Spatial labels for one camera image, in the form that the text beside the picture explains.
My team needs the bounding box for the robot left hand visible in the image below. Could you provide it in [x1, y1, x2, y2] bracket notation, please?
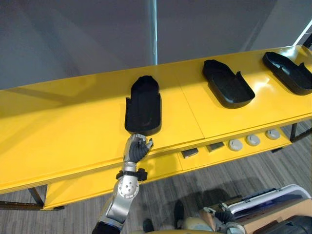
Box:
[121, 133, 155, 173]

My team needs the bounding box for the black plastic housing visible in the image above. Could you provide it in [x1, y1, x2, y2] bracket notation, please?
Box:
[258, 215, 312, 234]
[262, 51, 312, 96]
[202, 59, 255, 109]
[124, 76, 162, 135]

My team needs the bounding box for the white plastic bin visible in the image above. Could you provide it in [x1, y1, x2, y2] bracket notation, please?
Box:
[226, 184, 312, 220]

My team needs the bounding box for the grey rectangular block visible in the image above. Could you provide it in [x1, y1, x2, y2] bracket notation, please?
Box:
[180, 148, 198, 159]
[206, 142, 225, 153]

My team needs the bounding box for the silver vertical pole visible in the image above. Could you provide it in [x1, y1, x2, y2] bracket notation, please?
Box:
[149, 0, 159, 65]

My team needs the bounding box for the yellow shelf board with parts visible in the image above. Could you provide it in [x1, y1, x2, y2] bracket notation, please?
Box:
[43, 128, 293, 211]

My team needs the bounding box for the tan robot body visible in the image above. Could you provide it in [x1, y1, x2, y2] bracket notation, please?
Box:
[136, 216, 220, 234]

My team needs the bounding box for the dark robot foot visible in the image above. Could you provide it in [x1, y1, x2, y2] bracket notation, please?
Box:
[142, 218, 155, 233]

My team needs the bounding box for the grey round puck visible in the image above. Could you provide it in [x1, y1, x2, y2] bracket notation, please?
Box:
[245, 134, 261, 147]
[228, 139, 243, 152]
[265, 129, 280, 140]

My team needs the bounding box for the brown cardboard box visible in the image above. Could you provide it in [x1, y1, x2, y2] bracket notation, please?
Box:
[234, 198, 312, 234]

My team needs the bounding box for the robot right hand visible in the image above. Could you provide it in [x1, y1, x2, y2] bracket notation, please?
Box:
[203, 207, 241, 234]

